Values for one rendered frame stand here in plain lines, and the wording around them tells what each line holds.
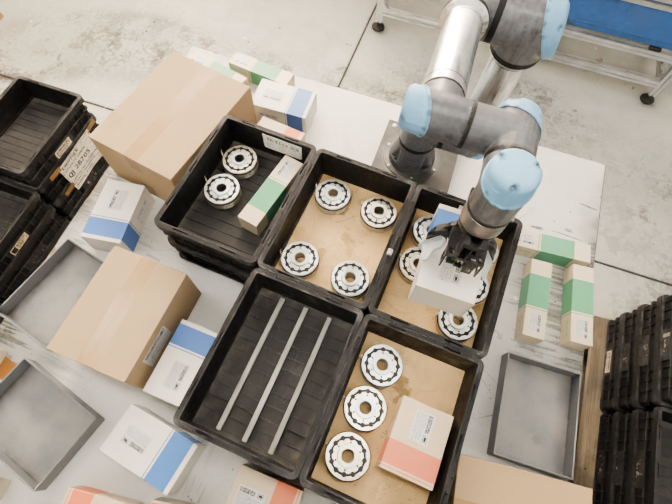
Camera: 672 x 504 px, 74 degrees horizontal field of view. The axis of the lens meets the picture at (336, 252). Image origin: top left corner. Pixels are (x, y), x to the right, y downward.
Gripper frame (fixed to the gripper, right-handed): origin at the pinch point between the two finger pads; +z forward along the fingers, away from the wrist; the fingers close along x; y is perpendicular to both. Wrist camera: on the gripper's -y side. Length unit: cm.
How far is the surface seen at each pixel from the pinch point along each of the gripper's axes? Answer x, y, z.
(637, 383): 84, -12, 73
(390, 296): -8.9, 3.0, 27.7
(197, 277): -65, 12, 41
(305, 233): -37.1, -6.7, 27.8
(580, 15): 43, -196, 74
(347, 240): -25.1, -8.8, 27.8
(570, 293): 41, -19, 36
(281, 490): -19, 56, 33
